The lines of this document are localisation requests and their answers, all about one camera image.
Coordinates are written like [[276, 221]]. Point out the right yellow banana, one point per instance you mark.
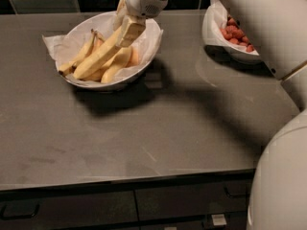
[[119, 61]]

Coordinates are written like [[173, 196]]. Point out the left small yellow banana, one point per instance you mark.
[[84, 52]]

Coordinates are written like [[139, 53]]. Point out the white paper liner right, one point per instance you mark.
[[214, 19]]

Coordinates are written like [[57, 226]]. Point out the white bowl with strawberries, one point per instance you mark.
[[245, 58]]

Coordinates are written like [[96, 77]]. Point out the lower middle yellow banana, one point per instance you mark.
[[97, 75]]

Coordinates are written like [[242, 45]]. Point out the orange banana far right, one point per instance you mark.
[[134, 58]]

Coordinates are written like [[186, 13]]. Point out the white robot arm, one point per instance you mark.
[[253, 83]]

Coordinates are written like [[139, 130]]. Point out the white bowl with bananas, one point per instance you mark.
[[105, 85]]

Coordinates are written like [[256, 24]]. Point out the long front yellow banana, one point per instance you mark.
[[93, 63]]

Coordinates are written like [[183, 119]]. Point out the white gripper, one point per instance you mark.
[[139, 0]]

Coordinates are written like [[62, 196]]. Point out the white paper liner left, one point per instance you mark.
[[64, 47]]

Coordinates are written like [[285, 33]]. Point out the white paper liner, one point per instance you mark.
[[64, 47], [214, 19]]

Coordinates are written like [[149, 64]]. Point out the small white drawer label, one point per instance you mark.
[[218, 220]]

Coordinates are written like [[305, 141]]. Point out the left drawer with handle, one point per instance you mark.
[[60, 212]]

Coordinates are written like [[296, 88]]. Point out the red strawberries pile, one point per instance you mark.
[[233, 34]]

